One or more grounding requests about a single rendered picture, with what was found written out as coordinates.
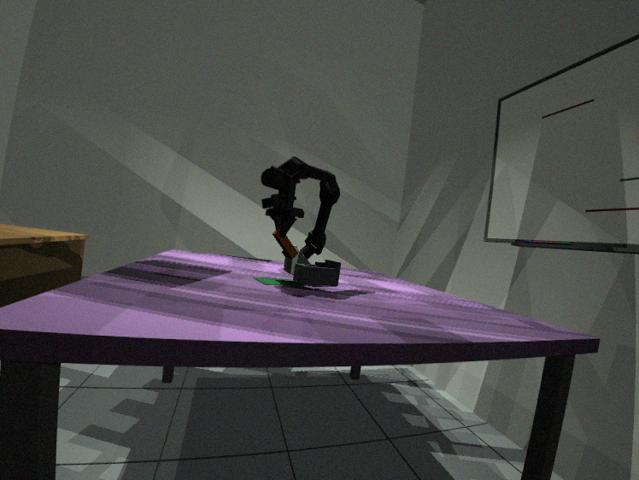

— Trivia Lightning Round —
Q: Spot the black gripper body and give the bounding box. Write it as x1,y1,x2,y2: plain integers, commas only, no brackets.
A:
265,191,304,218

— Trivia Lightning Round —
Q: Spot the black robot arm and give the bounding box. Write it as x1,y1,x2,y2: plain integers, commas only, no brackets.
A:
261,156,340,259

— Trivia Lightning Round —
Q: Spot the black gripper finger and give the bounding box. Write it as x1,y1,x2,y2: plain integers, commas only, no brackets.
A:
270,216,281,230
279,216,297,237

